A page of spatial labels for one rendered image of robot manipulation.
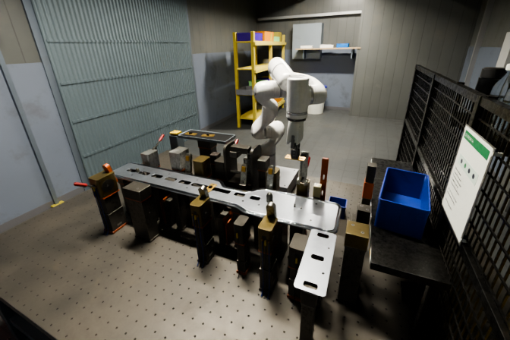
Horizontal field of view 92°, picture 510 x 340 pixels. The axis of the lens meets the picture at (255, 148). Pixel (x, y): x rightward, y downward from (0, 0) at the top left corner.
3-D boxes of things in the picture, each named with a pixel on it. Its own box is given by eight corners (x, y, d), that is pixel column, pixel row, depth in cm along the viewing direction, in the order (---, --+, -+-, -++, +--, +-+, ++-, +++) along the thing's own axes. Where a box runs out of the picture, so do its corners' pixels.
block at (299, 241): (284, 303, 104) (285, 252, 94) (291, 281, 114) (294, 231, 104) (301, 310, 102) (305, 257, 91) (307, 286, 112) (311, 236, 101)
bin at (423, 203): (373, 226, 98) (378, 198, 93) (382, 190, 122) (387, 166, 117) (422, 241, 90) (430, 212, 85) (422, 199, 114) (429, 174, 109)
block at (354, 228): (335, 300, 105) (345, 232, 91) (338, 284, 112) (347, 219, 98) (356, 307, 102) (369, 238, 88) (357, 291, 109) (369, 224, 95)
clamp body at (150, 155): (149, 199, 179) (140, 153, 166) (162, 191, 189) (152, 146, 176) (157, 201, 177) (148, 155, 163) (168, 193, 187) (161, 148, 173)
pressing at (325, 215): (100, 177, 151) (100, 174, 151) (130, 162, 170) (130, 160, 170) (336, 237, 99) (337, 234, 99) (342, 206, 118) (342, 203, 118)
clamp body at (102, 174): (99, 234, 147) (81, 180, 133) (119, 220, 159) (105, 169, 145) (109, 237, 144) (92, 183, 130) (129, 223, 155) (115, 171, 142)
